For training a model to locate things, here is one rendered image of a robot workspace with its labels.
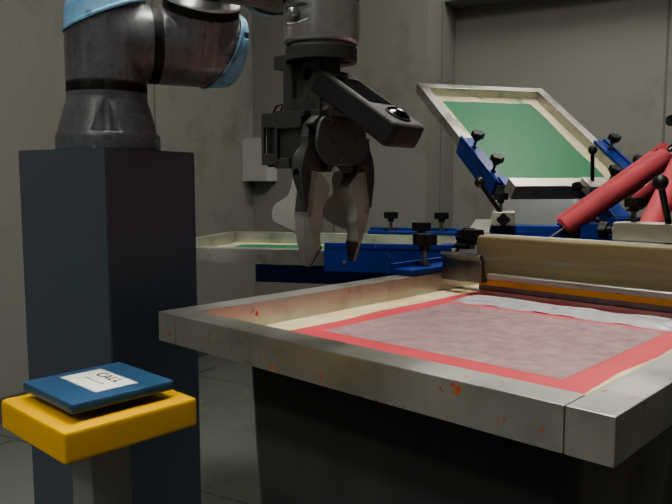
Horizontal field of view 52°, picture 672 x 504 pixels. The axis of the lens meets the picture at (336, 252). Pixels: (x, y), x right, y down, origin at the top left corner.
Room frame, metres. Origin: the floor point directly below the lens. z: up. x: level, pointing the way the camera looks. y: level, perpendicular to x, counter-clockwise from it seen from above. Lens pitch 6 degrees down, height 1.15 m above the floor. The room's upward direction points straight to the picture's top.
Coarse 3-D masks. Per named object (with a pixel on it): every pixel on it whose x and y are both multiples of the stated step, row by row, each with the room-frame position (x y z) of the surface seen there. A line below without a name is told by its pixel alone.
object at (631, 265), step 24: (480, 240) 1.23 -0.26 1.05; (504, 240) 1.19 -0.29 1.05; (528, 240) 1.16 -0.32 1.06; (552, 240) 1.13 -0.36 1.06; (576, 240) 1.12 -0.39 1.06; (504, 264) 1.19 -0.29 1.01; (528, 264) 1.16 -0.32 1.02; (552, 264) 1.13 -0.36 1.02; (576, 264) 1.10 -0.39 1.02; (600, 264) 1.07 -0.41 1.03; (624, 264) 1.05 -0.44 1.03; (648, 264) 1.02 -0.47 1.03; (648, 288) 1.02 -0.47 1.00
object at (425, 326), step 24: (384, 312) 1.05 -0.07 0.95; (408, 312) 1.05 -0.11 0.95; (432, 312) 1.05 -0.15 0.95; (456, 312) 1.05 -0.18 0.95; (480, 312) 1.05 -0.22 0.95; (504, 312) 1.05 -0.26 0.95; (528, 312) 1.05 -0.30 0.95; (336, 336) 0.88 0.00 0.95; (360, 336) 0.88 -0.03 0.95; (384, 336) 0.88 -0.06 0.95; (408, 336) 0.88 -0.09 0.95; (432, 336) 0.88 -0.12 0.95; (456, 336) 0.88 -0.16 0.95
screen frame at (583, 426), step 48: (336, 288) 1.06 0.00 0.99; (384, 288) 1.14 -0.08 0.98; (432, 288) 1.24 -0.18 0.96; (192, 336) 0.82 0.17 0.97; (240, 336) 0.76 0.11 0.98; (288, 336) 0.73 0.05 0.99; (336, 384) 0.66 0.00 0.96; (384, 384) 0.61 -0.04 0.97; (432, 384) 0.58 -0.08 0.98; (480, 384) 0.55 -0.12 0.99; (528, 384) 0.55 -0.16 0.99; (624, 384) 0.55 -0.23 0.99; (528, 432) 0.52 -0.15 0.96; (576, 432) 0.49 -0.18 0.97; (624, 432) 0.48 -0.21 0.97
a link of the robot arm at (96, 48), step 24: (72, 0) 1.01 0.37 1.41; (96, 0) 1.00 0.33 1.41; (120, 0) 1.01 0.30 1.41; (144, 0) 1.05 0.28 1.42; (72, 24) 1.00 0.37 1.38; (96, 24) 1.00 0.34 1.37; (120, 24) 1.01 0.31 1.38; (144, 24) 1.03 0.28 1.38; (72, 48) 1.01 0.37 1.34; (96, 48) 1.00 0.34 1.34; (120, 48) 1.01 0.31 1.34; (144, 48) 1.02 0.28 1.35; (72, 72) 1.01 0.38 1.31; (96, 72) 1.00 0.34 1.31; (120, 72) 1.01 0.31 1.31; (144, 72) 1.04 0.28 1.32
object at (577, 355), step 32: (544, 320) 0.98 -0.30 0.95; (576, 320) 0.98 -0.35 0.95; (448, 352) 0.80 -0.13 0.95; (480, 352) 0.80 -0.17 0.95; (512, 352) 0.80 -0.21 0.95; (544, 352) 0.80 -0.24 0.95; (576, 352) 0.80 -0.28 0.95; (608, 352) 0.80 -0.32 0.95; (640, 352) 0.80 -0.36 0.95; (544, 384) 0.67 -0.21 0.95; (576, 384) 0.67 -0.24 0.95
